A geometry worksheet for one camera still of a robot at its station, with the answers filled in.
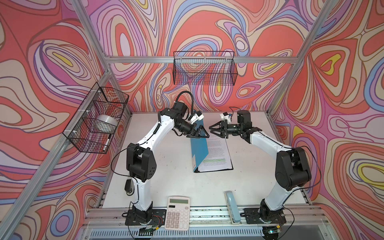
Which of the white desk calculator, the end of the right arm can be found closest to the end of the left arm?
the end of the right arm

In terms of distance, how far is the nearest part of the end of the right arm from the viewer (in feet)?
2.26

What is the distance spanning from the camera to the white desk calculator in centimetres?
72

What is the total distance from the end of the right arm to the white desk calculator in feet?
1.36

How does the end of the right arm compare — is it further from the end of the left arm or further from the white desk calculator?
the white desk calculator
